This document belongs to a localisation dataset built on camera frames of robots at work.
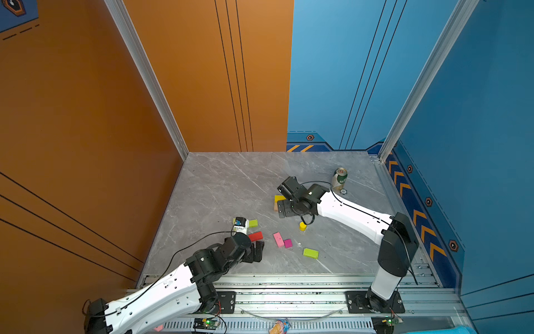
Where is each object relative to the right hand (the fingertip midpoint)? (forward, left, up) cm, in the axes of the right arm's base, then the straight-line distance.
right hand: (288, 208), depth 85 cm
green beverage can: (+19, -26, -4) cm, 32 cm away
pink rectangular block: (-9, +4, -11) cm, 14 cm away
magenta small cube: (-9, 0, -12) cm, 15 cm away
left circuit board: (-37, +30, -13) cm, 49 cm away
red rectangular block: (-6, +14, -13) cm, 20 cm away
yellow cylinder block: (-3, -7, -11) cm, 13 cm away
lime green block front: (-14, -9, -11) cm, 20 cm away
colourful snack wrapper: (-38, +4, -9) cm, 40 cm away
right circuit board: (-36, -34, -13) cm, 51 cm away
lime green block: (-1, +15, -10) cm, 19 cm away
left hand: (-13, +13, -1) cm, 19 cm away
